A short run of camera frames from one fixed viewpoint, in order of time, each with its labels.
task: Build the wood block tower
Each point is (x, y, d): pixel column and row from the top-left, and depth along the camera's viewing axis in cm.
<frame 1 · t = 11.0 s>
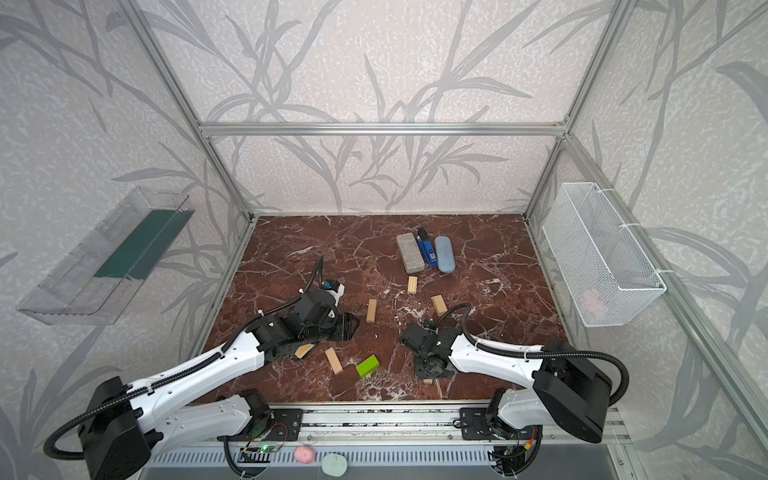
left hand: (356, 314, 79), fingers open
right hand: (421, 361, 84), fingers open
grey glasses case: (410, 252, 108), point 3 cm above the table
light blue glasses case: (444, 254, 107), point 3 cm above the table
ribbed wood block: (412, 284, 101), point 2 cm above the table
wood block front centre: (333, 360, 86), on the table
green block: (368, 366, 84), on the table
wood block front right: (427, 381, 82), on the table

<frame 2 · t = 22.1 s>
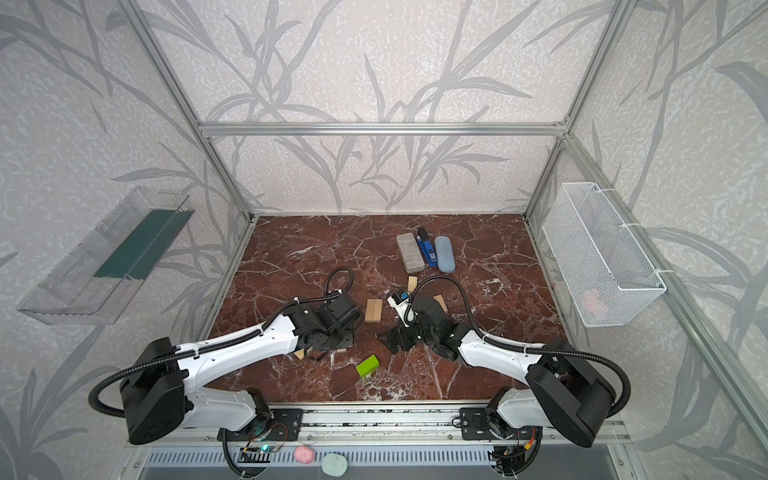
left hand: (353, 330, 82), fingers closed
right hand: (389, 319, 84), fingers open
wood block front right: (376, 307, 95), point 2 cm above the table
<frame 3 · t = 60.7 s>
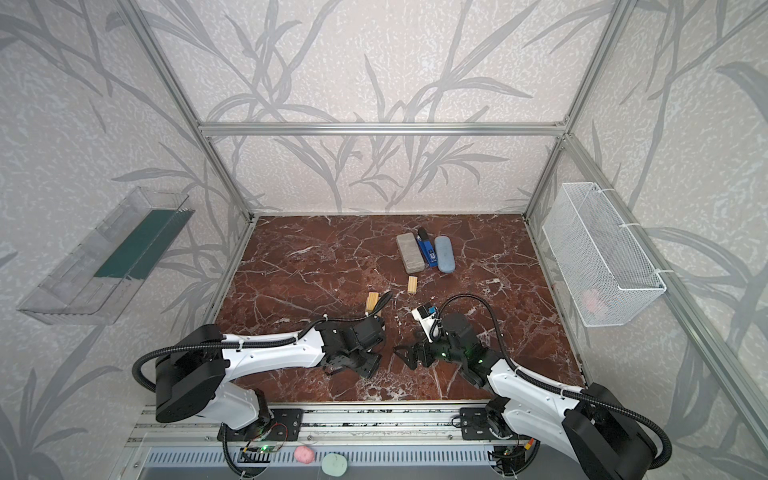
left hand: (375, 357, 82), fingers open
right hand: (404, 332, 81), fingers open
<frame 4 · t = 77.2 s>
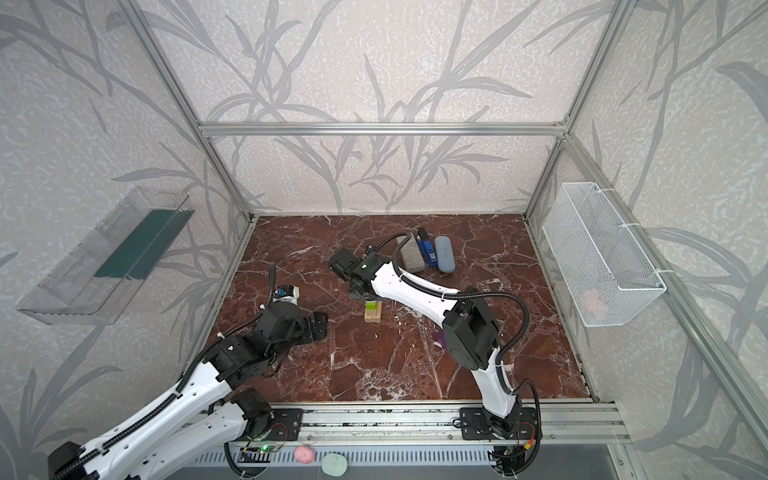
left hand: (319, 311, 79), fingers open
right hand: (364, 282, 88), fingers open
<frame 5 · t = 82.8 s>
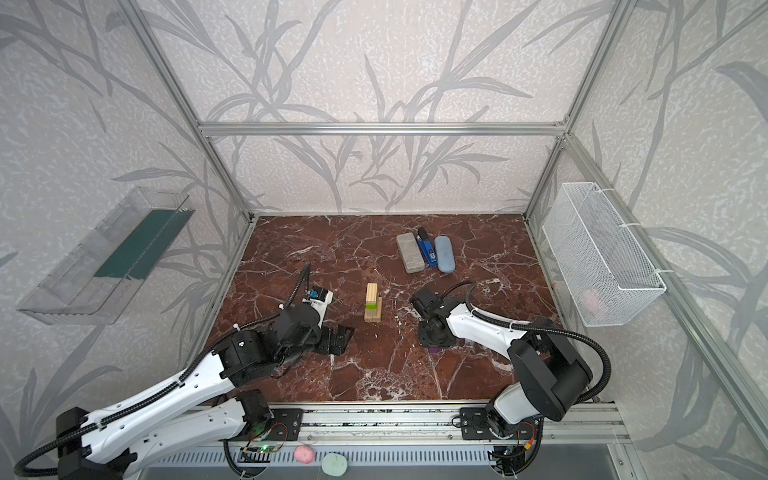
left hand: (344, 321, 74), fingers open
right hand: (427, 331, 89), fingers open
